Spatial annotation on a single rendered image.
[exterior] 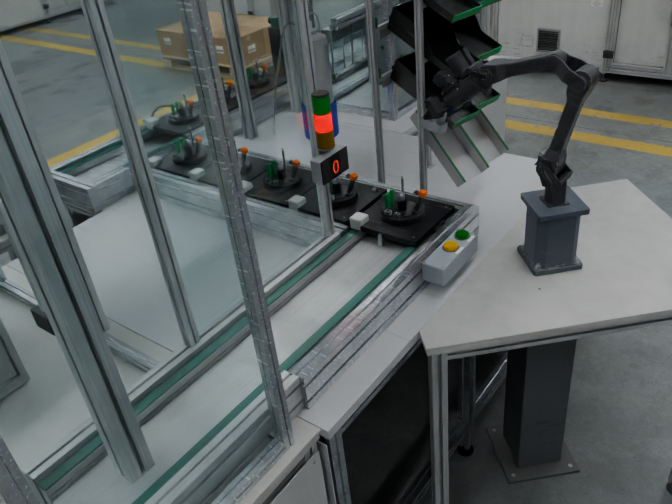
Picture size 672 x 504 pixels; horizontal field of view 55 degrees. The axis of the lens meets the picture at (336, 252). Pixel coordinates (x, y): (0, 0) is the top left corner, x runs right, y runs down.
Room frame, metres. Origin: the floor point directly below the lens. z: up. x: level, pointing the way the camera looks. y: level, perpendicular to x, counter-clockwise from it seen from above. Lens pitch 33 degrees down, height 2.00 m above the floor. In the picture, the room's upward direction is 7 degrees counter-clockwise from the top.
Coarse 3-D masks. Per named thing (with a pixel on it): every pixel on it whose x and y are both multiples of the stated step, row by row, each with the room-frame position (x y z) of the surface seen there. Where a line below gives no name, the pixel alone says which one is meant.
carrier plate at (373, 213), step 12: (396, 192) 1.90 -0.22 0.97; (432, 204) 1.79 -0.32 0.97; (444, 204) 1.78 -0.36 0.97; (372, 216) 1.76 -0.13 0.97; (432, 216) 1.72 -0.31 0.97; (444, 216) 1.71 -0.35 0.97; (360, 228) 1.71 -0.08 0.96; (372, 228) 1.69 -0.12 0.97; (384, 228) 1.68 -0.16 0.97; (396, 228) 1.67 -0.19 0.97; (408, 228) 1.67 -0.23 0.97; (420, 228) 1.66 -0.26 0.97; (432, 228) 1.66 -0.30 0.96; (396, 240) 1.63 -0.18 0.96; (408, 240) 1.60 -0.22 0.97; (420, 240) 1.60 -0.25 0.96
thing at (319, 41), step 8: (312, 32) 2.70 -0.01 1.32; (320, 32) 2.78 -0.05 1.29; (312, 40) 2.67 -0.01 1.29; (320, 40) 2.68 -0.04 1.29; (320, 48) 2.67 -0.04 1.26; (320, 56) 2.67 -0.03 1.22; (328, 56) 2.71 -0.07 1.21; (320, 64) 2.67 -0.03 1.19; (328, 64) 2.70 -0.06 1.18; (320, 72) 2.67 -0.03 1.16; (328, 72) 2.69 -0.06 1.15; (320, 80) 2.66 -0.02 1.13; (328, 80) 2.69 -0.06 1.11; (320, 88) 2.66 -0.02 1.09; (328, 88) 2.68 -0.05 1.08
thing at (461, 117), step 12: (396, 60) 2.03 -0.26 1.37; (408, 60) 2.08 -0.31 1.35; (396, 72) 2.03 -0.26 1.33; (408, 72) 1.99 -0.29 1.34; (432, 72) 2.08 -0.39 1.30; (408, 84) 2.00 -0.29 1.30; (432, 84) 2.06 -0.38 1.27; (468, 108) 1.97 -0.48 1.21; (456, 120) 1.90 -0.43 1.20; (468, 120) 1.91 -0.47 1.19
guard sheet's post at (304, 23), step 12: (300, 0) 1.69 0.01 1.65; (300, 12) 1.69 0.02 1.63; (300, 24) 1.69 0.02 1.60; (300, 36) 1.70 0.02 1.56; (312, 48) 1.71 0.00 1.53; (312, 60) 1.70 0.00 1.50; (312, 72) 1.70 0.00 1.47; (312, 84) 1.69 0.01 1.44; (312, 120) 1.69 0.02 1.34; (324, 192) 1.69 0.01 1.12; (324, 204) 1.69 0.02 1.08; (324, 216) 1.69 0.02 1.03
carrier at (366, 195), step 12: (336, 180) 1.91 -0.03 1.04; (348, 180) 2.03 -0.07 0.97; (336, 192) 1.90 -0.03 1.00; (360, 192) 1.93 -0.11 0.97; (372, 192) 1.92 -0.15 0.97; (384, 192) 1.92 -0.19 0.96; (336, 204) 1.85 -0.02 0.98; (348, 204) 1.86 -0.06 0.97; (360, 204) 1.85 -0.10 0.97; (372, 204) 1.86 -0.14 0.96; (336, 216) 1.79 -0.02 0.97; (348, 216) 1.78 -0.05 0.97
